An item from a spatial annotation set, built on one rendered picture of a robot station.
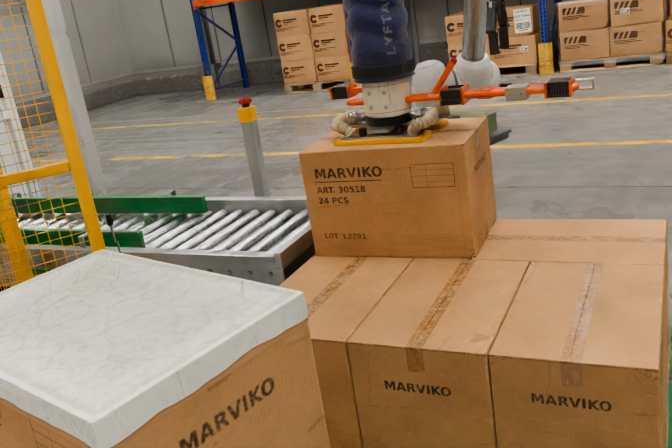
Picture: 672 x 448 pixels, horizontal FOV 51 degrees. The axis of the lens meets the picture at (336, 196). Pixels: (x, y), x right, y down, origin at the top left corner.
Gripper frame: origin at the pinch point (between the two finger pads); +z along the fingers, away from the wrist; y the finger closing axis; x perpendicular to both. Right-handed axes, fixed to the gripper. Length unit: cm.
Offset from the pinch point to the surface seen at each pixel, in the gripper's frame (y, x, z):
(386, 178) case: 21, -37, 38
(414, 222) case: 20, -29, 54
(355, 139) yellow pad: 14, -50, 25
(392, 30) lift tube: 7.7, -33.6, -10.4
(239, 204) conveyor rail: -28, -137, 64
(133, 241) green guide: 27, -154, 61
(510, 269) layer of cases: 27, 4, 67
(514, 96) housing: 4.4, 4.6, 15.5
